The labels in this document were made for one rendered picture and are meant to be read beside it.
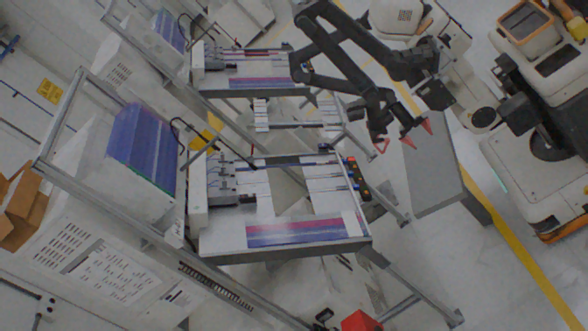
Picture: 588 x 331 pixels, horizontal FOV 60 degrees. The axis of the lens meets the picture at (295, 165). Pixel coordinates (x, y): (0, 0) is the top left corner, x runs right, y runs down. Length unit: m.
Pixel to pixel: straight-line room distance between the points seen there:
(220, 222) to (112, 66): 1.38
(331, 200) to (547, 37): 1.10
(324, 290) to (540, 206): 1.00
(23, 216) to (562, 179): 2.15
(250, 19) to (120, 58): 3.80
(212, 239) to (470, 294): 1.30
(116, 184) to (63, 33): 3.42
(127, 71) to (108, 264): 1.47
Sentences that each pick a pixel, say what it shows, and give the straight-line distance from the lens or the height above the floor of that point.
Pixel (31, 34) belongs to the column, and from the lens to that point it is 5.39.
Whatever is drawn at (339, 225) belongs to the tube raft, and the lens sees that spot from 2.22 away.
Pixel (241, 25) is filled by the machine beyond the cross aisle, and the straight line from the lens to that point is 6.89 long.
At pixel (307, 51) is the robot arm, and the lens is 2.15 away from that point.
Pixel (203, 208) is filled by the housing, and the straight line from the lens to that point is 2.21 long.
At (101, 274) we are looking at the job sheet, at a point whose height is 1.43.
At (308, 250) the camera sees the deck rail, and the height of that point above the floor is 0.89.
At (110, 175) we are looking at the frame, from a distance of 1.99.
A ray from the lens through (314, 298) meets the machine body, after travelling 2.39.
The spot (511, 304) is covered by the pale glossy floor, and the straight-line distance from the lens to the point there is 2.61.
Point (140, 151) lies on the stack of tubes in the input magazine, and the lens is 2.16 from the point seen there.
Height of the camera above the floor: 2.18
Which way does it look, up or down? 31 degrees down
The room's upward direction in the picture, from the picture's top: 50 degrees counter-clockwise
